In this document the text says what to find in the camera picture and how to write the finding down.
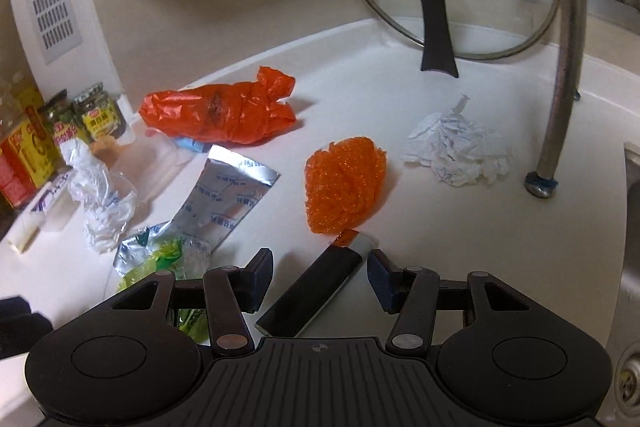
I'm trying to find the steel sink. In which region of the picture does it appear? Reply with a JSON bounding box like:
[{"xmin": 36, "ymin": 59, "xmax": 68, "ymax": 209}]
[{"xmin": 607, "ymin": 144, "xmax": 640, "ymax": 408}]

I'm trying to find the orange mesh net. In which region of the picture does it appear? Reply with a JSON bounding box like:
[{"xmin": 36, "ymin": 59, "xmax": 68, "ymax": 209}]
[{"xmin": 305, "ymin": 136, "xmax": 388, "ymax": 236}]

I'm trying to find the green foil snack packet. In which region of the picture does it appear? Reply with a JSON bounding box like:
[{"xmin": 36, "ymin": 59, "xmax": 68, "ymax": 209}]
[{"xmin": 112, "ymin": 222, "xmax": 211, "ymax": 343}]

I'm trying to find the light blue packet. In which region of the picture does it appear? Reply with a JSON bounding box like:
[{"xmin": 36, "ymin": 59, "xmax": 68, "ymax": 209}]
[{"xmin": 175, "ymin": 136, "xmax": 210, "ymax": 154}]

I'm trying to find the silver foil packet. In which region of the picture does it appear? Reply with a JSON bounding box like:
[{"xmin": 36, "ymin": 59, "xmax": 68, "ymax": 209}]
[{"xmin": 170, "ymin": 144, "xmax": 280, "ymax": 255}]

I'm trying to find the small sauce jar left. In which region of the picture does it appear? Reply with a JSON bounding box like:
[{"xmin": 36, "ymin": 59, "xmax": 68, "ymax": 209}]
[{"xmin": 40, "ymin": 90, "xmax": 91, "ymax": 155}]

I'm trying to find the steel faucet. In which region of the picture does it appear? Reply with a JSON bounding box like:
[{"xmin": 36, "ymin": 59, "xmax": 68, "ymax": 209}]
[{"xmin": 525, "ymin": 0, "xmax": 588, "ymax": 198}]

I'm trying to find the white plastic bag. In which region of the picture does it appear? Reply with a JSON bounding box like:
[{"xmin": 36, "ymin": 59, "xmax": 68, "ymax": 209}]
[{"xmin": 60, "ymin": 137, "xmax": 138, "ymax": 253}]

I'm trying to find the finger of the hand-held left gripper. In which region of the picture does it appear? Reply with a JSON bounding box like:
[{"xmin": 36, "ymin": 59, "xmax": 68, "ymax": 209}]
[{"xmin": 0, "ymin": 296, "xmax": 53, "ymax": 360}]

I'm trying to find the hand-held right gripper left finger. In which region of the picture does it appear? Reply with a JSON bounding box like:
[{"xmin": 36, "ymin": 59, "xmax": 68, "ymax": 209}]
[{"xmin": 110, "ymin": 248, "xmax": 275, "ymax": 355}]

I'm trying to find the oil bottle red label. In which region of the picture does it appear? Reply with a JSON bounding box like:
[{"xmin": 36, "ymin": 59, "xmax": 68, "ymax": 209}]
[{"xmin": 0, "ymin": 76, "xmax": 45, "ymax": 122}]

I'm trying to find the orange plastic bag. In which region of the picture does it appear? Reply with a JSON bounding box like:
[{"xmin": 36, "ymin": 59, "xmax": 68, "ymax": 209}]
[{"xmin": 139, "ymin": 66, "xmax": 297, "ymax": 145}]

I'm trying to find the small jar yellow label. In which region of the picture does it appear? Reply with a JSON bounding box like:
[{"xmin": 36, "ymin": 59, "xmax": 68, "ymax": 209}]
[{"xmin": 74, "ymin": 82, "xmax": 126, "ymax": 142}]

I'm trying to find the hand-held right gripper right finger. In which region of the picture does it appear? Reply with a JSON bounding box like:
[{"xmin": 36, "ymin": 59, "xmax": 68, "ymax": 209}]
[{"xmin": 367, "ymin": 249, "xmax": 532, "ymax": 353}]

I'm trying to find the white paper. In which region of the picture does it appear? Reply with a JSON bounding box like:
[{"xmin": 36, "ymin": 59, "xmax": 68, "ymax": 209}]
[{"xmin": 401, "ymin": 94, "xmax": 515, "ymax": 188}]

